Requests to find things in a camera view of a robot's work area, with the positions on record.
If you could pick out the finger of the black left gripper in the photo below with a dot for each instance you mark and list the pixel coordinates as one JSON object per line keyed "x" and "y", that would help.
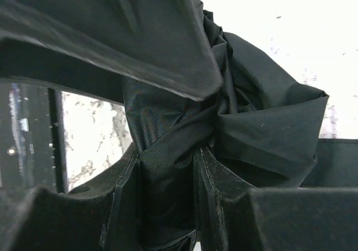
{"x": 90, "y": 46}

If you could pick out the black folding umbrella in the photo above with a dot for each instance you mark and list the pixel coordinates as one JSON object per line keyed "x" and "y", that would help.
{"x": 262, "y": 125}

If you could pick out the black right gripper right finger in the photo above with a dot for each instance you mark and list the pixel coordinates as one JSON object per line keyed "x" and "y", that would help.
{"x": 231, "y": 214}

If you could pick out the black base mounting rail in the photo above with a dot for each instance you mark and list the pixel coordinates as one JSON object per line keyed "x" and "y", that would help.
{"x": 32, "y": 138}

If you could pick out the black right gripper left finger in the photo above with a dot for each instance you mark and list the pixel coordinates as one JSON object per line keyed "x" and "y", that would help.
{"x": 101, "y": 214}

